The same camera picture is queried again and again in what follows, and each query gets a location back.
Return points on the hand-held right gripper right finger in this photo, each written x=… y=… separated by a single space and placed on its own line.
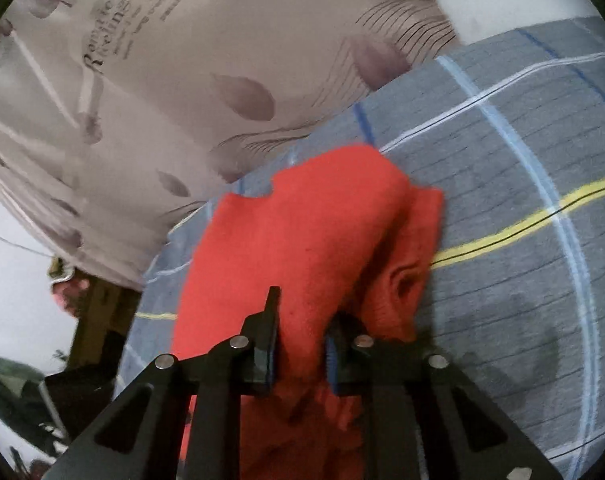
x=332 y=365

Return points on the wooden post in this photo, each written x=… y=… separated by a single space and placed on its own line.
x=100 y=320

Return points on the pink object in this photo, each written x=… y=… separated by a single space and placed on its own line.
x=68 y=291

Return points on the beige leaf print curtain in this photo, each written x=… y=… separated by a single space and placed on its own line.
x=182 y=85

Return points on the grey checked bed sheet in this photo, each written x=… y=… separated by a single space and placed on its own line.
x=482 y=310

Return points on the red knit sweater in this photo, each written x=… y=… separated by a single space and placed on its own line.
x=307 y=220

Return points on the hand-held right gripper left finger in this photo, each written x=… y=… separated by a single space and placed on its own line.
x=270 y=360

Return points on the black object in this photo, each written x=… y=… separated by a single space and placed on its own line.
x=77 y=387

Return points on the dark green object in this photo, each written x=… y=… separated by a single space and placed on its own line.
x=7 y=385

